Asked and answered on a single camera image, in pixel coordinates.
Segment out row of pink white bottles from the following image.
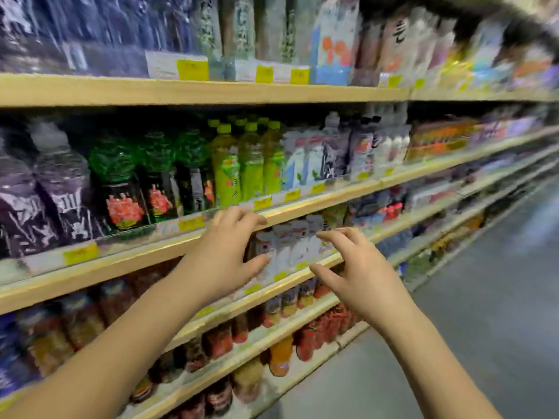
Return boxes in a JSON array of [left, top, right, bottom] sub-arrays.
[[353, 8, 458, 88]]

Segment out row of red green packets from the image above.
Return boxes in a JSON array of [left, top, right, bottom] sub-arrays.
[[322, 189, 409, 234]]

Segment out row of brown drink bottles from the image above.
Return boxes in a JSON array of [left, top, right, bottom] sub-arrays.
[[130, 313, 266, 419]]

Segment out row of lilac packets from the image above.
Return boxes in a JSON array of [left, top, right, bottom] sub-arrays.
[[476, 108, 552, 142]]

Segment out blue white drink carton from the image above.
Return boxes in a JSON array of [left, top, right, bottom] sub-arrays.
[[311, 0, 361, 86]]

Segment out row of yellow green tea bottles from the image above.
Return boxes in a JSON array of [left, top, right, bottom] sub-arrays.
[[207, 117, 287, 209]]

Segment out row of dark red juice bottles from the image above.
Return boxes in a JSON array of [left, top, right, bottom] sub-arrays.
[[0, 259, 180, 395]]

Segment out row of pale green bottles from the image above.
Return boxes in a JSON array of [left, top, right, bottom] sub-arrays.
[[196, 0, 316, 81]]

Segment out row of white blue bottles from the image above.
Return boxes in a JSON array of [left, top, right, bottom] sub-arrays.
[[282, 112, 351, 190]]

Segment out row of mixed colourful packets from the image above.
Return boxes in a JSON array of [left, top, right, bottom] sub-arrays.
[[441, 17, 559, 91]]

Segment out row of dark blue bottles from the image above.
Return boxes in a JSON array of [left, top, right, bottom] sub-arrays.
[[0, 0, 202, 78]]

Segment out orange juice bottle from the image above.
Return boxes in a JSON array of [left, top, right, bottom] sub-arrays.
[[268, 335, 294, 378]]

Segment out person's left hand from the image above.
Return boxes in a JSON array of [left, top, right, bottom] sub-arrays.
[[175, 207, 272, 304]]

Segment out beige store shelving unit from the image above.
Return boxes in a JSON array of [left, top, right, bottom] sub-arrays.
[[0, 0, 559, 419]]

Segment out person's right forearm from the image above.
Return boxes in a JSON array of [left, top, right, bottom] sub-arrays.
[[371, 306, 504, 419]]

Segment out row of orange cartons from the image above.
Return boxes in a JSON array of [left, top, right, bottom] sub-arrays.
[[406, 118, 481, 163]]

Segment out person's right hand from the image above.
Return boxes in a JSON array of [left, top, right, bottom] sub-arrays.
[[309, 227, 422, 335]]

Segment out row of green cap dark bottles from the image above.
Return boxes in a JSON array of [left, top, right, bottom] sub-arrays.
[[87, 130, 216, 232]]

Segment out row of white drink pouches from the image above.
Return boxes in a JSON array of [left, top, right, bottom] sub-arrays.
[[251, 215, 338, 285]]

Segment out row of dark cap white bottles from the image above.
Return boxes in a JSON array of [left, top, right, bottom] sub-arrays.
[[349, 104, 412, 180]]

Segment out row of small mixed bottles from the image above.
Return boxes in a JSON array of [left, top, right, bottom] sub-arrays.
[[261, 278, 333, 330]]

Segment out row of purple label bottles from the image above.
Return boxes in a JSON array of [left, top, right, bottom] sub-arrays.
[[0, 120, 103, 260]]

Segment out person's left forearm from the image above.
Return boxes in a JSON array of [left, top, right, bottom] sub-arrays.
[[0, 268, 208, 419]]

